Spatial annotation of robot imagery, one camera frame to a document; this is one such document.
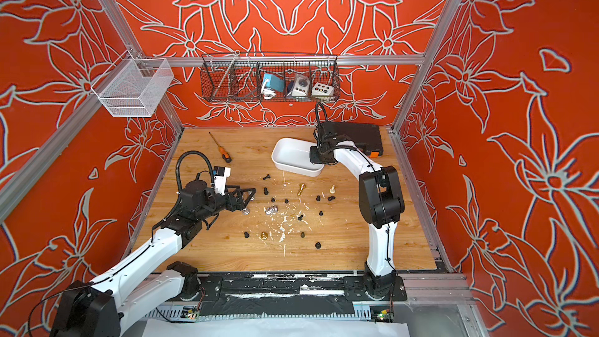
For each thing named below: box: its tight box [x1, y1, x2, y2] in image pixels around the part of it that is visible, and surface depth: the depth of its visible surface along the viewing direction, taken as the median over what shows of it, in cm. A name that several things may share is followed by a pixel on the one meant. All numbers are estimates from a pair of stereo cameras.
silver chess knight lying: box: [262, 205, 279, 216], surface depth 92 cm
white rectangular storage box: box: [271, 137, 325, 178], surface depth 109 cm
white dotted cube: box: [311, 81, 335, 96], surface depth 96 cm
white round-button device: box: [287, 73, 311, 97], surface depth 93 cm
